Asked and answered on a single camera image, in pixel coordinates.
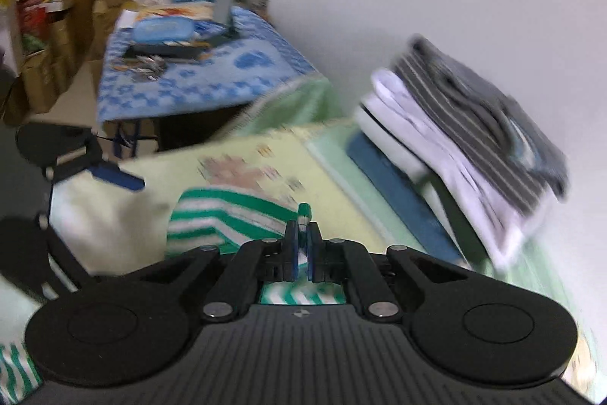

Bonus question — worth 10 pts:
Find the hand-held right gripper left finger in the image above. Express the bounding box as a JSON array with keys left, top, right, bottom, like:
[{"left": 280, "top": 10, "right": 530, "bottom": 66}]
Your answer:
[{"left": 135, "top": 221, "right": 299, "bottom": 323}]

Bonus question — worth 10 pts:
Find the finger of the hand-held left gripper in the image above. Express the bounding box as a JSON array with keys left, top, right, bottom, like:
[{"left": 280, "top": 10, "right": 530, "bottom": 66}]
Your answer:
[
  {"left": 54, "top": 139, "right": 145, "bottom": 193},
  {"left": 38, "top": 215, "right": 93, "bottom": 292}
]

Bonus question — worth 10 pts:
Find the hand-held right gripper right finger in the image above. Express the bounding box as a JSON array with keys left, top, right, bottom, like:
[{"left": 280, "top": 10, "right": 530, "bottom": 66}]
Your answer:
[{"left": 307, "top": 222, "right": 472, "bottom": 321}]

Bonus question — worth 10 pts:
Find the green white striped shirt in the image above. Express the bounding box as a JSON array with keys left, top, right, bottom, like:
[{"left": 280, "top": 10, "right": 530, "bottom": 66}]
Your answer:
[{"left": 0, "top": 188, "right": 314, "bottom": 403}]

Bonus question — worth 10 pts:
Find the stack of folded clothes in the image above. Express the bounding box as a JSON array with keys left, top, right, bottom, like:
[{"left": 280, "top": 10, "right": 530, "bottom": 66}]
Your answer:
[{"left": 369, "top": 68, "right": 557, "bottom": 269}]

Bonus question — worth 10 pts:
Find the bear print blanket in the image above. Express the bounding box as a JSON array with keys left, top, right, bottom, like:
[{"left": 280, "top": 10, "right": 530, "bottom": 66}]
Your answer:
[{"left": 47, "top": 75, "right": 598, "bottom": 401}]

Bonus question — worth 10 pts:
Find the blue folded garment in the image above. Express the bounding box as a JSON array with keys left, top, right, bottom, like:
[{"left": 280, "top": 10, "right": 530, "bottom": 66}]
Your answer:
[{"left": 345, "top": 131, "right": 471, "bottom": 269}]

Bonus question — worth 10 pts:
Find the bunch of keys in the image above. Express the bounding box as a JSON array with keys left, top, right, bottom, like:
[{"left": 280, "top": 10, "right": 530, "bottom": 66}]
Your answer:
[{"left": 110, "top": 55, "right": 168, "bottom": 82}]

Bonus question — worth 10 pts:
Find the white dark-trimmed folded garment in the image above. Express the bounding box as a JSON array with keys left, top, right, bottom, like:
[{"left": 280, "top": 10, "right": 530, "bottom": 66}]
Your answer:
[{"left": 353, "top": 105, "right": 480, "bottom": 274}]

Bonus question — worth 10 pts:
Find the blue patterned side table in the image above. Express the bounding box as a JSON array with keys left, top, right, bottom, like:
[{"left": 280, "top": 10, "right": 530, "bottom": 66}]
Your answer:
[{"left": 96, "top": 5, "right": 329, "bottom": 136}]

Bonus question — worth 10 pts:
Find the black wallet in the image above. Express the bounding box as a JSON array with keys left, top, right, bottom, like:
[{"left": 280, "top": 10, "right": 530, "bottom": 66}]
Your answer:
[{"left": 124, "top": 42, "right": 206, "bottom": 63}]

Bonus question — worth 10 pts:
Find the grey phone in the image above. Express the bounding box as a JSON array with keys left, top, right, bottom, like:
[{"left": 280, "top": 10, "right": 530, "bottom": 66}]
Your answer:
[{"left": 213, "top": 0, "right": 236, "bottom": 29}]

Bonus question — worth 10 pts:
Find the grey patterned folded garment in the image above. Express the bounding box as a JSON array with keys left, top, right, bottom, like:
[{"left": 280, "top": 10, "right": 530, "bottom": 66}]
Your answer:
[{"left": 391, "top": 34, "right": 571, "bottom": 217}]

